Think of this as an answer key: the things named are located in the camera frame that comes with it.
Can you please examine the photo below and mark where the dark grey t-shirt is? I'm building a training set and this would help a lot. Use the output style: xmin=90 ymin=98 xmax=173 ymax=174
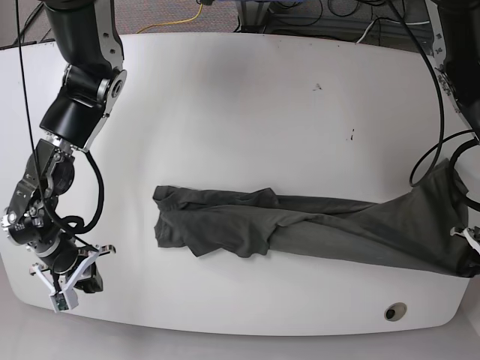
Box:
xmin=153 ymin=160 xmax=479 ymax=278

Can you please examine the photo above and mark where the right table cable grommet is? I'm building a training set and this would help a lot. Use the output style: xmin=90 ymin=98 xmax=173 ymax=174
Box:
xmin=384 ymin=302 xmax=407 ymax=322

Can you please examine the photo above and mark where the white cable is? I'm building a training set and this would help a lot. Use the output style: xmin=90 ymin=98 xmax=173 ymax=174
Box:
xmin=355 ymin=16 xmax=383 ymax=44

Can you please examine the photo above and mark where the yellow cable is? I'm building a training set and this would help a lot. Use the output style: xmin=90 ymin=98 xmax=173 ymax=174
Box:
xmin=135 ymin=0 xmax=206 ymax=35

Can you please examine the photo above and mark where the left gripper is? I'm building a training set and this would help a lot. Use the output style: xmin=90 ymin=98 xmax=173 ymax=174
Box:
xmin=450 ymin=226 xmax=480 ymax=251

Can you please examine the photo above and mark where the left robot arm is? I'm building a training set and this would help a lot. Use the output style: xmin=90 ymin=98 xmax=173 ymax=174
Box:
xmin=386 ymin=1 xmax=479 ymax=212

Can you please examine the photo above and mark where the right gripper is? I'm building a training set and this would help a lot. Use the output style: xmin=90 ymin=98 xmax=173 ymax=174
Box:
xmin=28 ymin=243 xmax=116 ymax=293

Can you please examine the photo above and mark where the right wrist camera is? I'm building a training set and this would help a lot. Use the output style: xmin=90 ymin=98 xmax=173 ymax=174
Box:
xmin=49 ymin=289 xmax=79 ymax=314

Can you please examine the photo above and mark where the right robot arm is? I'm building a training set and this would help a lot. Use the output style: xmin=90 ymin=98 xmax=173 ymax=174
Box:
xmin=1 ymin=1 xmax=127 ymax=301

